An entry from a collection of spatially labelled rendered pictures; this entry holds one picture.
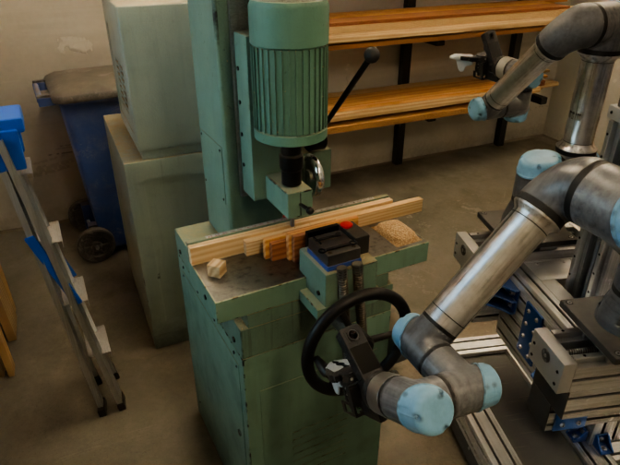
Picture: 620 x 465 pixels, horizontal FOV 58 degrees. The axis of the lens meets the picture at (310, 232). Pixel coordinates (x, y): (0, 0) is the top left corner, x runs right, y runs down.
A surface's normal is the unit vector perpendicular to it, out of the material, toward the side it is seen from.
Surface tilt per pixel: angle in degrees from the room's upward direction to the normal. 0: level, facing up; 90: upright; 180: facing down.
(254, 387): 90
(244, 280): 0
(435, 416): 60
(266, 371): 90
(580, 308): 0
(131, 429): 0
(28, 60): 90
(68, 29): 90
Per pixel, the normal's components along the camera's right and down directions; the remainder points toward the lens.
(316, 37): 0.72, 0.33
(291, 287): 0.46, 0.44
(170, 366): 0.00, -0.87
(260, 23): -0.59, 0.39
